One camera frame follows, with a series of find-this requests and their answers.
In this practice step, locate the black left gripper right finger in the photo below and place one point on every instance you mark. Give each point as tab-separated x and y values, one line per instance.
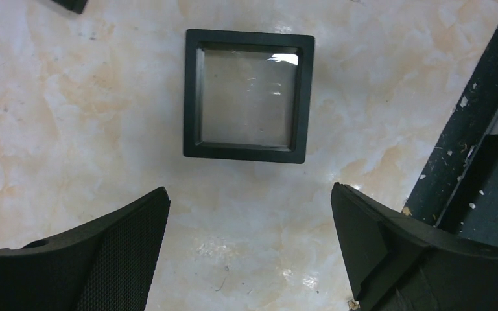
395	262

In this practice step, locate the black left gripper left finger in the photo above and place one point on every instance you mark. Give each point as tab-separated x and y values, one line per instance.
105	264

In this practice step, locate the black square frame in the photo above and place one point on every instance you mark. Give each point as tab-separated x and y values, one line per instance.
300	45
76	6

